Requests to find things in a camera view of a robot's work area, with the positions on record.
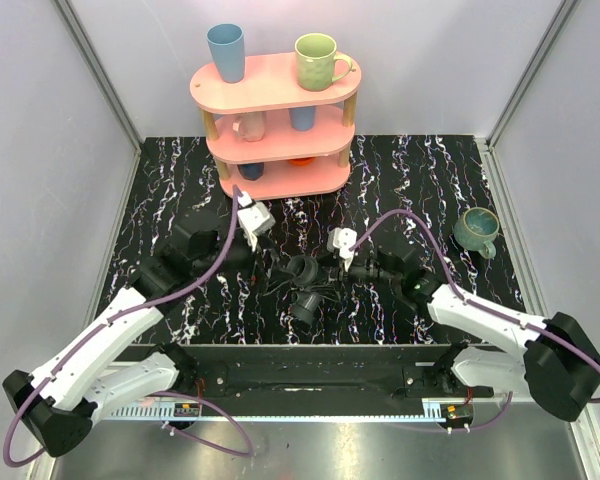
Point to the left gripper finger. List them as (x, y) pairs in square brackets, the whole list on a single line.
[(268, 281), (268, 256)]

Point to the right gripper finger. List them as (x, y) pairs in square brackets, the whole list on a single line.
[(330, 291), (330, 267)]

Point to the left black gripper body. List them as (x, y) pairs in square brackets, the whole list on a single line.
[(262, 259)]

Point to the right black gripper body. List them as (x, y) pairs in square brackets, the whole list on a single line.
[(369, 273)]

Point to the grey pipe tee fitting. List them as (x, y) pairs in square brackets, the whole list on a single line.
[(305, 305)]

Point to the grey threaded pipe nut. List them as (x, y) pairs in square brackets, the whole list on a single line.
[(303, 270)]

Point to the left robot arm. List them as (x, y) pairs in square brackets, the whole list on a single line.
[(63, 399)]

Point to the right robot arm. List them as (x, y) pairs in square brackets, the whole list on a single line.
[(552, 360)]

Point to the dark blue cup bottom shelf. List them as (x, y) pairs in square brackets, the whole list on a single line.
[(251, 171)]

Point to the orange bowl bottom shelf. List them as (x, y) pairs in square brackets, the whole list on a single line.
[(301, 161)]

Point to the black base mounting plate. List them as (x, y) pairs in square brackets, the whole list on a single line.
[(311, 382)]

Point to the teal ceramic mug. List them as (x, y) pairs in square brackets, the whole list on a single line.
[(476, 230)]

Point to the pink three-tier shelf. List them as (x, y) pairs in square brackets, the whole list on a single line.
[(270, 86)]

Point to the pink glass mug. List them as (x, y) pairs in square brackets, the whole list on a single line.
[(250, 127)]

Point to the blue cup middle shelf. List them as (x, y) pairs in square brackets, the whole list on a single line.
[(302, 118)]

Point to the light green mug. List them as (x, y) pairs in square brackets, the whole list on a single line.
[(318, 63)]

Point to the tall blue tumbler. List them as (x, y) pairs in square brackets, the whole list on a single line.
[(226, 44)]

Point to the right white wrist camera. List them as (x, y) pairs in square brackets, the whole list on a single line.
[(341, 241)]

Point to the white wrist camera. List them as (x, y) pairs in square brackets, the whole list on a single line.
[(254, 218), (341, 241)]

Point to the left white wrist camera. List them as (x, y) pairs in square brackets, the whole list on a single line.
[(254, 218)]

